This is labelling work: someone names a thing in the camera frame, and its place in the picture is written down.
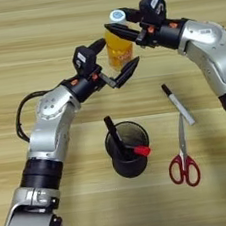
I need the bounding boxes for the red capped marker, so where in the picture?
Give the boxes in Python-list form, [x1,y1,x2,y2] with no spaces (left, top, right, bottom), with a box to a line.
[131,142,153,160]

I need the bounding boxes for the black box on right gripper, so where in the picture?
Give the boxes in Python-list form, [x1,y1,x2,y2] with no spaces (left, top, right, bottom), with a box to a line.
[138,0,170,28]

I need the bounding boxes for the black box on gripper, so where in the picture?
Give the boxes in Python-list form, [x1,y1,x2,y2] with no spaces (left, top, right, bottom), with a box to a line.
[138,0,170,28]
[70,44,101,80]

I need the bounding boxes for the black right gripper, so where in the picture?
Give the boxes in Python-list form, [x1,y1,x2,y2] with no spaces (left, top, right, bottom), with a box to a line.
[102,0,192,59]

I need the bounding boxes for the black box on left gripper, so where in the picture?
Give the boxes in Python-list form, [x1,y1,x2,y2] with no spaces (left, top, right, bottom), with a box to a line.
[70,44,101,80]

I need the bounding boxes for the black mesh pen holder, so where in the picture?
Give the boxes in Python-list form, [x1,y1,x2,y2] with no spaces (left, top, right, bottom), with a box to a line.
[101,118,155,182]

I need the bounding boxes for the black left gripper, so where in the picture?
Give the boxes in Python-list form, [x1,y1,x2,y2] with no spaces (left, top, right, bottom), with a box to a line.
[55,33,146,106]

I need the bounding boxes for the red handled scissors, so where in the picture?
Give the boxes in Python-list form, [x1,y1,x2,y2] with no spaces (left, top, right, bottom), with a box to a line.
[161,111,203,190]

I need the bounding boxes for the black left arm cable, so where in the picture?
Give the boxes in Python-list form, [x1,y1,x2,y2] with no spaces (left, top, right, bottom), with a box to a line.
[11,89,61,145]

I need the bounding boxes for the black marker pen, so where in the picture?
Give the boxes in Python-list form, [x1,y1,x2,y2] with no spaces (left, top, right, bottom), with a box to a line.
[102,112,133,161]

